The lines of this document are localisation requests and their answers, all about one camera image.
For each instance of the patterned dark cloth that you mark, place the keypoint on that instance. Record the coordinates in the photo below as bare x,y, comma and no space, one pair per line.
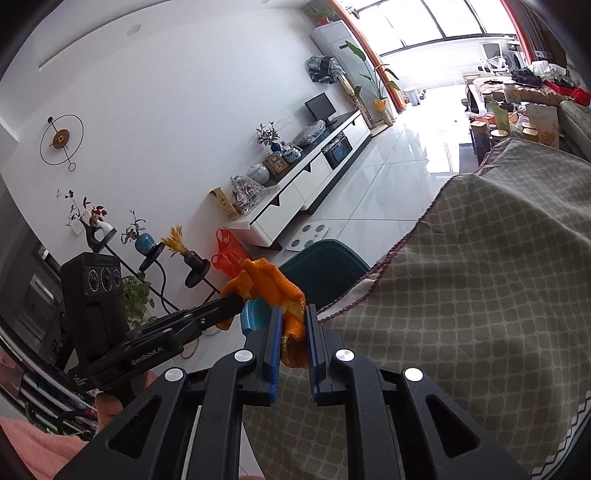
323,69

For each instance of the clear plastic bag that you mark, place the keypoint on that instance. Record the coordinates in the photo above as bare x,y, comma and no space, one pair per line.
313,133

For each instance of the orange peel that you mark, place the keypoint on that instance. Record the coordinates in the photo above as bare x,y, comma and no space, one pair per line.
272,284

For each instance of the wooden picture frame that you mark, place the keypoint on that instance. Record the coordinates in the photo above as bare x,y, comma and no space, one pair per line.
277,164

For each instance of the crystal ship model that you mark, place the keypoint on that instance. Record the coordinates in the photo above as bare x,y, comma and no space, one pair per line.
248,194

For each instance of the blue vase with plant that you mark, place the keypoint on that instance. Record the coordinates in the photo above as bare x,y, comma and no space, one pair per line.
144,242

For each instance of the white bathroom scale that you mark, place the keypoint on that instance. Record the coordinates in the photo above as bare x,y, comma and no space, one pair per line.
307,237

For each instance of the green carton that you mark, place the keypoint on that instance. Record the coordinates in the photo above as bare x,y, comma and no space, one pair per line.
499,115

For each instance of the white vase with branches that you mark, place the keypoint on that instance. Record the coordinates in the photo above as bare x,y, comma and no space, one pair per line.
99,228

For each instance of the small tree in dark vase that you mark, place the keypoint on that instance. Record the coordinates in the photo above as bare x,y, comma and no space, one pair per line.
268,137

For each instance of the grey curtain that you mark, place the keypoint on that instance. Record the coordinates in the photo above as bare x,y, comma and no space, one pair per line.
545,32

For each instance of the black clothes pile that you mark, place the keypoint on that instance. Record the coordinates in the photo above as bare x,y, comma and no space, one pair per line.
526,77

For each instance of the orange plastic bag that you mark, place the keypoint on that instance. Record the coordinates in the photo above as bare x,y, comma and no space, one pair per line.
228,254

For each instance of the red cloth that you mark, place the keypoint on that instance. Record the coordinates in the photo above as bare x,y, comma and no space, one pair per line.
581,96

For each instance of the dark shelf unit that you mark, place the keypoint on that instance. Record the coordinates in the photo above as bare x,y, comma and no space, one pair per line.
32,323

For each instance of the patterned tablecloth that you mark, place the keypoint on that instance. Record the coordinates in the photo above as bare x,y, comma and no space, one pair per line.
461,300

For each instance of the tall leafy plant yellow pot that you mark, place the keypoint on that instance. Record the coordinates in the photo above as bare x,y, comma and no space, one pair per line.
378,105

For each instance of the black vase yellow wheat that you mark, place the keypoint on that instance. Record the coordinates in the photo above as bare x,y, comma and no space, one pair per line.
191,258

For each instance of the yellow box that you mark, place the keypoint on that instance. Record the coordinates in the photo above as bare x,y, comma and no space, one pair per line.
225,204

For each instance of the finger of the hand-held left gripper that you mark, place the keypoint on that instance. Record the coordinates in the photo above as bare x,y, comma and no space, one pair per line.
217,311

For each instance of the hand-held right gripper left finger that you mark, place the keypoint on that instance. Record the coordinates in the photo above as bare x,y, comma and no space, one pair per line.
275,355

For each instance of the dark rug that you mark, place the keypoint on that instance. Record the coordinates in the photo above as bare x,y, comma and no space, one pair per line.
468,159

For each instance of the white TV cabinet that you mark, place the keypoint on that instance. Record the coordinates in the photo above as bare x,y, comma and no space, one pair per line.
304,184

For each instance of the white floor air conditioner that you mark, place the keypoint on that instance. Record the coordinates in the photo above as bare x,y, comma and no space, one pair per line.
334,34

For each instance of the recessed ceiling spotlight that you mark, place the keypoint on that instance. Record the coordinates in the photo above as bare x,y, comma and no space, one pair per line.
133,30

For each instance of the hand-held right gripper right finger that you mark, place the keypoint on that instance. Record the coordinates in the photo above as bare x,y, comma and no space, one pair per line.
314,355

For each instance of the white wall switch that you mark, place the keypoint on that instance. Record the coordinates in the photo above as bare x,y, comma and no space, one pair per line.
77,230

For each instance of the silver waste bin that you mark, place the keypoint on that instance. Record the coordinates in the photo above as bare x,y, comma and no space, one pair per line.
413,97

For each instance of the wall outlet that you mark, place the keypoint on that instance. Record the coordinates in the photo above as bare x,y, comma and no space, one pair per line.
280,121

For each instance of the large balcony window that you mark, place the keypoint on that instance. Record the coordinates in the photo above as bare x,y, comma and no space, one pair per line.
429,23

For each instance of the black monitor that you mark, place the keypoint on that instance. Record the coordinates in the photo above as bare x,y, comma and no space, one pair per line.
320,105

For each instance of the blue white porcelain teapot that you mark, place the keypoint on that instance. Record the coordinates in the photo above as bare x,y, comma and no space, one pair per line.
292,153

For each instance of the small potted plant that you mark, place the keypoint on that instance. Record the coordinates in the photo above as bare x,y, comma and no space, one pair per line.
323,13

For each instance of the red box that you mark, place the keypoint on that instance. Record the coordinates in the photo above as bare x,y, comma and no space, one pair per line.
558,86

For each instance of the white office chair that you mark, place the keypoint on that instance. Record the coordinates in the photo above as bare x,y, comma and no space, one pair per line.
494,57

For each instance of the teal plastic bin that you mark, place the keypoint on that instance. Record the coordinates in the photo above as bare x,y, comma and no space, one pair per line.
323,272

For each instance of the person's left forearm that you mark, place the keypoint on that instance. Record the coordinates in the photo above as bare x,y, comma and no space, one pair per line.
37,447

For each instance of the green sofa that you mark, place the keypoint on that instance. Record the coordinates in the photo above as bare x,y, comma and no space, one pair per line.
577,124

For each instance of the person's left hand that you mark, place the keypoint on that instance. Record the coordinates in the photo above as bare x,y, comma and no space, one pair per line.
107,408

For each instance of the orange curtain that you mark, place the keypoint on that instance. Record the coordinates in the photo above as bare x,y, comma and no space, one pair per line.
515,27
374,60

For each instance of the black metal plant stand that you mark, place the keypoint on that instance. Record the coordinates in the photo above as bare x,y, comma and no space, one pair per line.
150,256

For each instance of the white ceramic jar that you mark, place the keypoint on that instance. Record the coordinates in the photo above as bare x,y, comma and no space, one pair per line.
258,174

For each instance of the brown paper bag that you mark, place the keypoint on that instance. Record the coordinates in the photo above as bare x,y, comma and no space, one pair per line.
542,124

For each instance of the green vine plant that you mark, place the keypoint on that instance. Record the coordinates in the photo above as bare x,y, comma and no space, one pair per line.
138,300

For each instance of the white clothes pile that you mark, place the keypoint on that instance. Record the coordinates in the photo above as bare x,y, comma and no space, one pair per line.
547,69

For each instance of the wooden floor stand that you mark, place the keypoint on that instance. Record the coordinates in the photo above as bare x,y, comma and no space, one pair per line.
358,101

